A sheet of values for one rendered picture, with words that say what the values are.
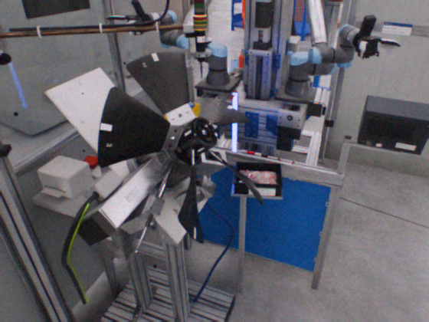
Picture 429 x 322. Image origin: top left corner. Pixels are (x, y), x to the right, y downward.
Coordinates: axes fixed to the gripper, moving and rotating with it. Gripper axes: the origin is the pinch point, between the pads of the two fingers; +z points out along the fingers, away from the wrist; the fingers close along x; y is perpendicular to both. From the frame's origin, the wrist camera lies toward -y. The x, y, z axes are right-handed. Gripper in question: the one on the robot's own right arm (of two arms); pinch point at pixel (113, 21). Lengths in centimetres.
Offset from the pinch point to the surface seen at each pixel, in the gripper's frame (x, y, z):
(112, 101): -74, -5, 41
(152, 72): -56, 0, 16
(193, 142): -84, 13, 20
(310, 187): -103, 58, -42
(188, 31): -69, -18, 11
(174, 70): -59, 0, 9
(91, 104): -46, 11, 36
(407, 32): -79, 9, -191
